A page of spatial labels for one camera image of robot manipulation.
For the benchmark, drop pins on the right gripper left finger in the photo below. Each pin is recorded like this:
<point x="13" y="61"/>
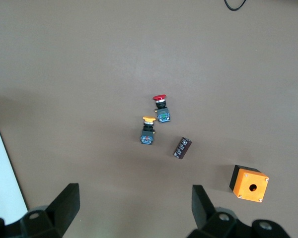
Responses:
<point x="64" y="205"/>

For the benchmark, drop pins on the white drawer cabinet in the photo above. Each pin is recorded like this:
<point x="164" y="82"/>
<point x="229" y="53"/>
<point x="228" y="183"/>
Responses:
<point x="2" y="173"/>

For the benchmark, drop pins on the black terminal block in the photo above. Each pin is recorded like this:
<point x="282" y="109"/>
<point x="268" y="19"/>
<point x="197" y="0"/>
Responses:
<point x="182" y="148"/>

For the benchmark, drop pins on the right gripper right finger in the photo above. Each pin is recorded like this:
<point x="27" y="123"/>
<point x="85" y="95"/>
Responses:
<point x="203" y="210"/>

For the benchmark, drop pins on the orange button enclosure box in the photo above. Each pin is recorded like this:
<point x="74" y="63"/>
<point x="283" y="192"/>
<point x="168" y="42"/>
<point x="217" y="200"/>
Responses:
<point x="250" y="186"/>

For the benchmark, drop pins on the yellow push button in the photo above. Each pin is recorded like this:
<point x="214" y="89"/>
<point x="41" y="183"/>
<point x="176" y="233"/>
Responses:
<point x="147" y="131"/>

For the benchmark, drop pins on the red push button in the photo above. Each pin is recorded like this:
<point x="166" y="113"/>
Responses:
<point x="161" y="109"/>

